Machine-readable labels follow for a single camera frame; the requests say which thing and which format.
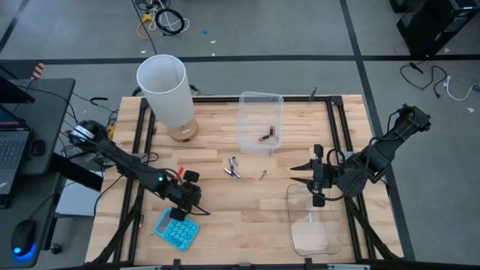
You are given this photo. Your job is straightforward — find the long black floor cable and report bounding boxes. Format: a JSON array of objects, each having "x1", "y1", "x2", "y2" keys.
[{"x1": 130, "y1": 0, "x2": 159, "y2": 56}]

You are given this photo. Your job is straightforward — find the small black puck device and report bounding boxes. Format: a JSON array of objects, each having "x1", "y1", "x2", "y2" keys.
[{"x1": 29, "y1": 139, "x2": 47, "y2": 157}]

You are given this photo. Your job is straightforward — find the black side desk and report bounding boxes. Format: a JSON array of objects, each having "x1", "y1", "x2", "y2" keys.
[{"x1": 0, "y1": 77, "x2": 77, "y2": 269}]

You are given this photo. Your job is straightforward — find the black desk monitor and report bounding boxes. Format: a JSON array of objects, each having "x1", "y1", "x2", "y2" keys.
[{"x1": 0, "y1": 76, "x2": 36, "y2": 104}]

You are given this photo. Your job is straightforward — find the white shade wooden base lamp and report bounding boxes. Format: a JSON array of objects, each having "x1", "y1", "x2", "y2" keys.
[{"x1": 136, "y1": 54, "x2": 200, "y2": 143}]

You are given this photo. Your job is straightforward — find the black left wrist camera cable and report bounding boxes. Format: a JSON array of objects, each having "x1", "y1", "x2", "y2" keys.
[{"x1": 187, "y1": 202, "x2": 212, "y2": 218}]

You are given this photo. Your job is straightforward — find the black diagonal desk beam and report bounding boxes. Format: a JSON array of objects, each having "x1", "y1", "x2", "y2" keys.
[{"x1": 50, "y1": 152, "x2": 104, "y2": 192}]

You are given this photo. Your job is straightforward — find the black equipment case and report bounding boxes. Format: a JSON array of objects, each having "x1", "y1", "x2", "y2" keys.
[{"x1": 388, "y1": 0, "x2": 480, "y2": 58}]

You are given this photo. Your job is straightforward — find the yellow floor cable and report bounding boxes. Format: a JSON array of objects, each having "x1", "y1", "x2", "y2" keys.
[{"x1": 135, "y1": 11, "x2": 155, "y2": 41}]

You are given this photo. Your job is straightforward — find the orange black striped marker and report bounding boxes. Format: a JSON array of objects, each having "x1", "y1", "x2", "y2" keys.
[{"x1": 31, "y1": 62, "x2": 46, "y2": 80}]

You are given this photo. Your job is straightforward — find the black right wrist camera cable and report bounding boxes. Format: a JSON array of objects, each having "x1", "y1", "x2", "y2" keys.
[{"x1": 309, "y1": 147, "x2": 376, "y2": 203}]

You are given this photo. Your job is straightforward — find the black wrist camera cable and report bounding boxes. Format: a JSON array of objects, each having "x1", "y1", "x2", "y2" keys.
[
  {"x1": 309, "y1": 147, "x2": 376, "y2": 203},
  {"x1": 187, "y1": 202, "x2": 212, "y2": 218}
]

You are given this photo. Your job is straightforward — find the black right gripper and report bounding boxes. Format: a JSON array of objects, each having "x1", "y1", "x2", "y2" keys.
[{"x1": 289, "y1": 144, "x2": 341, "y2": 208}]

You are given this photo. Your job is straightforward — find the clear square plastic bin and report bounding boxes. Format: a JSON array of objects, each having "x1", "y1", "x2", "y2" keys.
[{"x1": 235, "y1": 91, "x2": 285, "y2": 157}]

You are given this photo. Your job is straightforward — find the teal calculator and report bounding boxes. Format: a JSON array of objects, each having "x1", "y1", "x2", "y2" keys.
[{"x1": 152, "y1": 207, "x2": 200, "y2": 252}]

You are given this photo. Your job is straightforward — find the black power adapter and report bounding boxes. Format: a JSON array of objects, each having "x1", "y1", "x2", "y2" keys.
[{"x1": 61, "y1": 145, "x2": 86, "y2": 159}]

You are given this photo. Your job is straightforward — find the white floor cable with plug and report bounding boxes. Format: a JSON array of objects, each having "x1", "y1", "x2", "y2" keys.
[{"x1": 442, "y1": 75, "x2": 478, "y2": 102}]

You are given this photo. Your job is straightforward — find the grey flat panel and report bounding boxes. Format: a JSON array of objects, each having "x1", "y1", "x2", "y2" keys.
[{"x1": 55, "y1": 178, "x2": 103, "y2": 218}]

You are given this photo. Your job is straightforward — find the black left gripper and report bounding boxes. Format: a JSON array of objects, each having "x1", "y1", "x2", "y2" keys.
[{"x1": 166, "y1": 169, "x2": 203, "y2": 221}]

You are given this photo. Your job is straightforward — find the clear long plastic bin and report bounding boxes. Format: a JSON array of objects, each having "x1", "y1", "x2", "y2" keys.
[{"x1": 285, "y1": 182, "x2": 343, "y2": 257}]

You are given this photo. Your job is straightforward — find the black laptop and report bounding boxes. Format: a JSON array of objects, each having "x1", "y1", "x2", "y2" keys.
[{"x1": 0, "y1": 104, "x2": 32, "y2": 196}]

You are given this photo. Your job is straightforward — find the black coiled floor cable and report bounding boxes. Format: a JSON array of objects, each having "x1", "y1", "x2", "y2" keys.
[{"x1": 154, "y1": 7, "x2": 186, "y2": 37}]

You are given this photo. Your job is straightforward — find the black floor cable with plug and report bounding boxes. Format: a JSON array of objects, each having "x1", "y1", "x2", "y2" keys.
[{"x1": 399, "y1": 61, "x2": 450, "y2": 100}]

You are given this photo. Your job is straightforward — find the white tangled floor cable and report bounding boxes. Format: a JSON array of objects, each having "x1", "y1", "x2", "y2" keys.
[{"x1": 148, "y1": 0, "x2": 191, "y2": 33}]

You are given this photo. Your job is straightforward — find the black computer mouse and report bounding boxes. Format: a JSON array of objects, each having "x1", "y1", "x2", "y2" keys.
[{"x1": 10, "y1": 219, "x2": 38, "y2": 260}]

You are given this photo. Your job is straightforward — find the black aluminium table frame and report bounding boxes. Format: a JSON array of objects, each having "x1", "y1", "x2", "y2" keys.
[{"x1": 88, "y1": 94, "x2": 404, "y2": 270}]

